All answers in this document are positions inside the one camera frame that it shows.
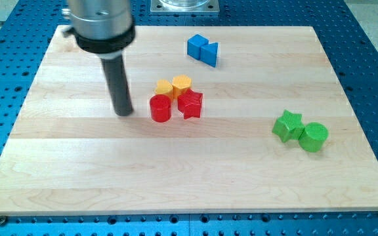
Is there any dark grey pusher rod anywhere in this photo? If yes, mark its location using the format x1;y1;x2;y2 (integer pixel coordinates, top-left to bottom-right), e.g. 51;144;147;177
100;55;133;116

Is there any yellow heart block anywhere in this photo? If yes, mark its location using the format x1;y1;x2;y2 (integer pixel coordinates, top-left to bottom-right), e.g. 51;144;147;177
154;79;174;101

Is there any red cylinder block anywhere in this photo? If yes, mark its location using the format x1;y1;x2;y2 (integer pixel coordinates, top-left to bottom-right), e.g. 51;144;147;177
150;94;171;123

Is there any yellow hexagon block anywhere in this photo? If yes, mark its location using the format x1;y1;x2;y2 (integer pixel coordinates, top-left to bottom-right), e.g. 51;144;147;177
172;75;192;99

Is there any red star block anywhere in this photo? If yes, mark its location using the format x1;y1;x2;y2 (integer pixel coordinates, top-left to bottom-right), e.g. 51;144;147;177
178;88;203;119

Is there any blue cube block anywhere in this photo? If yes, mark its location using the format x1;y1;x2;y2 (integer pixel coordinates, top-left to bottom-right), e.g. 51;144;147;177
187;34;209;60

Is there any blue triangle block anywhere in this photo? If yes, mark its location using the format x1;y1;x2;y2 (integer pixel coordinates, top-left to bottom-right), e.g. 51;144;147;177
200;43;219;68

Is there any light wooden board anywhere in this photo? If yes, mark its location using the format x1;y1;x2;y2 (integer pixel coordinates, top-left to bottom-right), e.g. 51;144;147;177
0;26;378;216

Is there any green star block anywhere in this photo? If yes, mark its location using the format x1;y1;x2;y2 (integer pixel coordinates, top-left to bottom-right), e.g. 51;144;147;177
272;109;305;142

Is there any green cylinder block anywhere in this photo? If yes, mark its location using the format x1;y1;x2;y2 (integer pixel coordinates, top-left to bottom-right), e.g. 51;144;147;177
299;122;329;152

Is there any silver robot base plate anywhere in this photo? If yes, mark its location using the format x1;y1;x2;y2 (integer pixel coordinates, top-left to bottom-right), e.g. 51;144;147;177
150;0;220;15

